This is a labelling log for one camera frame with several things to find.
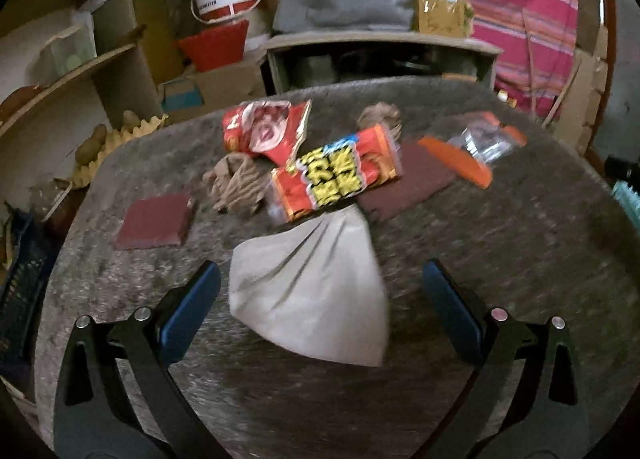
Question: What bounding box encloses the white face mask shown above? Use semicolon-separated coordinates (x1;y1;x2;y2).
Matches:
228;205;390;367

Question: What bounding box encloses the clear orange plastic wrapper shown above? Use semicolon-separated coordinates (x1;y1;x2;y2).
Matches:
418;112;527;190

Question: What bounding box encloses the blue plastic crate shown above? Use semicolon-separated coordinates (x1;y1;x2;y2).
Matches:
1;209;56;392

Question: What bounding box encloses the left maroon scouring pad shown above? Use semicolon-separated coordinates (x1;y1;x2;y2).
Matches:
114;193;196;250

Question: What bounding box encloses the maroon scouring pad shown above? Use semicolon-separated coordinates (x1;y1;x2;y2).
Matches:
114;193;196;250
357;141;456;223

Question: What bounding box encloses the yellow egg carton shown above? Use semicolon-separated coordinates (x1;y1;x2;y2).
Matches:
70;112;168;190

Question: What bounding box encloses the brown potato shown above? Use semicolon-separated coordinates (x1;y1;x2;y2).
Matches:
75;123;107;167

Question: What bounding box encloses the right maroon scouring pad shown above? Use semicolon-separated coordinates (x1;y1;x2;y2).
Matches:
357;141;456;223

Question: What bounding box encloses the red yellow snack packet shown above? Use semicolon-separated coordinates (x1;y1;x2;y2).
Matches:
265;123;404;224

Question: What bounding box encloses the red snack bag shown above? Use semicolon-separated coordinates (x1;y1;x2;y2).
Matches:
221;100;312;167

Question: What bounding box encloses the cardboard box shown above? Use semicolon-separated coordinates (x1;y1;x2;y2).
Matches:
157;60;267;123

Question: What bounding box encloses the small brown crumpled paper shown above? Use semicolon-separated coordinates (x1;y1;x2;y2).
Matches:
357;102;401;141

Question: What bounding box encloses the wooden shelf rack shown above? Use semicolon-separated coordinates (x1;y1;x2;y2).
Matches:
1;0;162;209

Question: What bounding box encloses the clear plastic container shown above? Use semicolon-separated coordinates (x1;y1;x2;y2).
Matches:
26;24;96;86

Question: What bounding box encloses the red plastic basket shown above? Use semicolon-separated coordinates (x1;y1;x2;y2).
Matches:
178;20;248;72

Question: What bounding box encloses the grey low shelf unit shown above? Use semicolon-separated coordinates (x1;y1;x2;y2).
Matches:
264;30;503;93

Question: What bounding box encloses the yellow woven basket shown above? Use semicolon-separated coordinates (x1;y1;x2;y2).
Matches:
416;0;475;39

